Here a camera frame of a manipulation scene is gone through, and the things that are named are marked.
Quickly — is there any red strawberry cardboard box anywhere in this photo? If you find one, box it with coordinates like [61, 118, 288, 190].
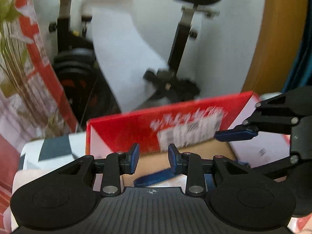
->
[85, 92, 290, 186]

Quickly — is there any blue curtain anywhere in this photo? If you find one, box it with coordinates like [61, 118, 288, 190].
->
[282, 26, 312, 93]

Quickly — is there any blue packaged item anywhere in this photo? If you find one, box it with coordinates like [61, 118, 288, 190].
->
[133, 168, 181, 188]

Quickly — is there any wooden door frame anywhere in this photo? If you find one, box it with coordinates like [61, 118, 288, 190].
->
[242, 0, 308, 95]

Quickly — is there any white curved board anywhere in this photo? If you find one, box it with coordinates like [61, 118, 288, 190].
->
[91, 8, 167, 112]

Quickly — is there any black exercise bike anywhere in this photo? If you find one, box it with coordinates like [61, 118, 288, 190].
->
[49, 0, 221, 117]

